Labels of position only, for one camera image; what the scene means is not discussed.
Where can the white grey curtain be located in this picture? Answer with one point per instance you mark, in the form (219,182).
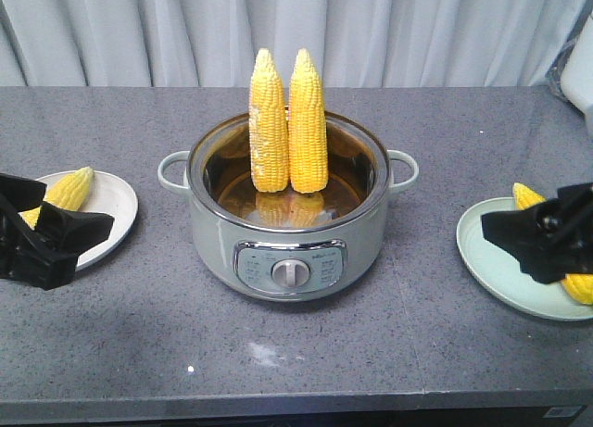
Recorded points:
(354,43)

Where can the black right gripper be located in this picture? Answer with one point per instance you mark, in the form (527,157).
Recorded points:
(550,239)

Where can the white appliance at right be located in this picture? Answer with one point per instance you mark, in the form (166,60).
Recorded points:
(570,76)

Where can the corn cob pale centre left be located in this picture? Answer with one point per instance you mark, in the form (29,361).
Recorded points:
(268,137)

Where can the light green plate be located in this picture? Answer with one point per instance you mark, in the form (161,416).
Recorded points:
(499,273)

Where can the white plate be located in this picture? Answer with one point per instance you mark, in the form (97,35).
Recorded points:
(111,195)

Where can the pale green electric cooking pot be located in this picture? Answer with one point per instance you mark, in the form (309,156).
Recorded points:
(288,246)

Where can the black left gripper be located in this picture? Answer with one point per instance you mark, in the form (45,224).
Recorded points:
(47,257)

